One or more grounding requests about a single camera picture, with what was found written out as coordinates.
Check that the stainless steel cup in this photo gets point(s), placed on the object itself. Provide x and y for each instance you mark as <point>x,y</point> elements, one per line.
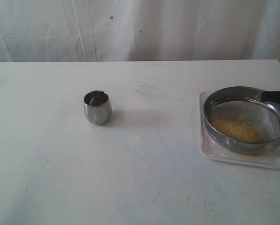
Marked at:
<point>97,107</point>

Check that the white square plastic tray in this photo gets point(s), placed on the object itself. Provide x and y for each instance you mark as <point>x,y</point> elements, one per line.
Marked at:
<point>213,151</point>

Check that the round steel sieve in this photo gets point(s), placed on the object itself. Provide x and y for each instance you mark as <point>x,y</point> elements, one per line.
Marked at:
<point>243,120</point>

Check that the yellow grain powder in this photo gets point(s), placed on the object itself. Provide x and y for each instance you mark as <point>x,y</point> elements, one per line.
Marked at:
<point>239,130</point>

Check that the white backdrop curtain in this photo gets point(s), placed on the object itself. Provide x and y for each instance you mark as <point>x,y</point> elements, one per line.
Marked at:
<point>133,30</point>

